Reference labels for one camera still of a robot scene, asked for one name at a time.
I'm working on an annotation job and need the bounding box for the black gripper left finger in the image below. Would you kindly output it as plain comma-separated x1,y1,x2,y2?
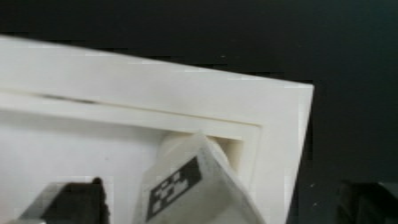
17,177,109,224

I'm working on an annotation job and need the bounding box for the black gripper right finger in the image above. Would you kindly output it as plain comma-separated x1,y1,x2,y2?
335,181,398,224

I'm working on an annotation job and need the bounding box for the white square table top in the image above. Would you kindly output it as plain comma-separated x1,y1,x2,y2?
0,35,314,224

